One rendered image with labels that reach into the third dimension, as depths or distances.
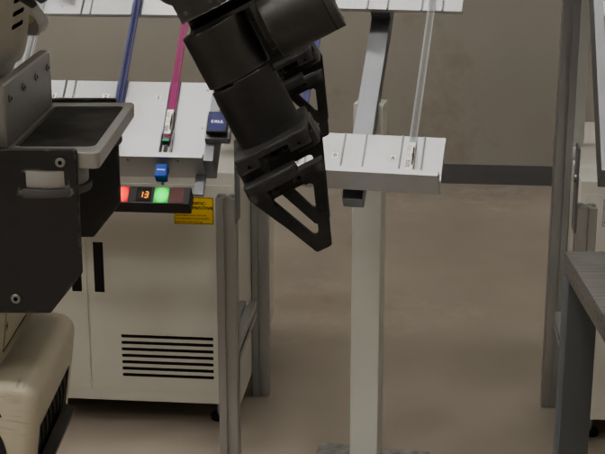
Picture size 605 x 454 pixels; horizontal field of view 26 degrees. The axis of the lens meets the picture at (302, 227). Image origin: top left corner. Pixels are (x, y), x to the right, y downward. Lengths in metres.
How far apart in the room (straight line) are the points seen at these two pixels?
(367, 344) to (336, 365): 0.74
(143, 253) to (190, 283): 0.13
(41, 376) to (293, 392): 1.98
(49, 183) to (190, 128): 1.43
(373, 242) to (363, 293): 0.11
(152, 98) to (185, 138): 0.13
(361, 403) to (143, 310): 0.58
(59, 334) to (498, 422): 1.86
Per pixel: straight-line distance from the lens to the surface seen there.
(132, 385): 3.12
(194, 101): 2.69
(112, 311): 3.06
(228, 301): 2.69
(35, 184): 1.24
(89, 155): 1.23
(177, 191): 2.58
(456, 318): 3.84
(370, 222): 2.66
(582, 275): 1.67
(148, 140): 2.65
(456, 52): 5.27
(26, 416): 1.34
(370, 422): 2.81
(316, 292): 4.03
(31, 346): 1.43
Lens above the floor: 1.31
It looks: 16 degrees down
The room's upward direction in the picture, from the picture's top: straight up
